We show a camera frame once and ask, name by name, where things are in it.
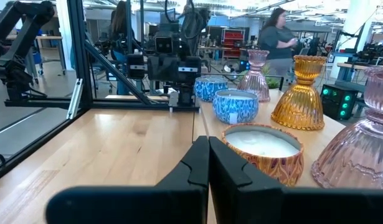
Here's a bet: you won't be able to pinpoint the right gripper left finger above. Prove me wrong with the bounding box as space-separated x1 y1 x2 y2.
45 136 210 224

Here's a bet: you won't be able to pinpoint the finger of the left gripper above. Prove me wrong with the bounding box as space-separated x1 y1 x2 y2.
163 55 202 84
126 53 164 84

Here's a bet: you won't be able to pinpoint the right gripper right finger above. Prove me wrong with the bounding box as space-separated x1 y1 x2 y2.
209 136 383 224

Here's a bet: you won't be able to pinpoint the orange patterned candle tin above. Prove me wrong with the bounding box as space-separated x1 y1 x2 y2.
221 123 305 187

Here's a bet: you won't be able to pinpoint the pink glass candlestick holder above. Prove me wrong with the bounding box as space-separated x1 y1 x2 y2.
237 49 272 103
311 66 383 190

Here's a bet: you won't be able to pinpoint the amber glass candlestick holder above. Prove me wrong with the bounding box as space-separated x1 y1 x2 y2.
271 55 328 131

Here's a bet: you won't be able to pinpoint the person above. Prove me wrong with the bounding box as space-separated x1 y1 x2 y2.
258 7 300 77
108 0 141 96

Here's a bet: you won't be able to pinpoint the red parts bin rack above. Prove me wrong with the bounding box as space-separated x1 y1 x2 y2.
221 28 245 60

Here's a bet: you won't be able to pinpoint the wooden background desk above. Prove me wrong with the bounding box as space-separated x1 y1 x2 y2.
35 34 67 75

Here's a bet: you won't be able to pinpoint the black computer green lights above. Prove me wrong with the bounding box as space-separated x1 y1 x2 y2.
320 83 360 121

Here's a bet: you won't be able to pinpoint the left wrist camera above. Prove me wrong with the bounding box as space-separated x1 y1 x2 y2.
153 30 180 57

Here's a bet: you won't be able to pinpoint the silver metal bracket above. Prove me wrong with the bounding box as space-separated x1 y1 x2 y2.
65 78 85 121

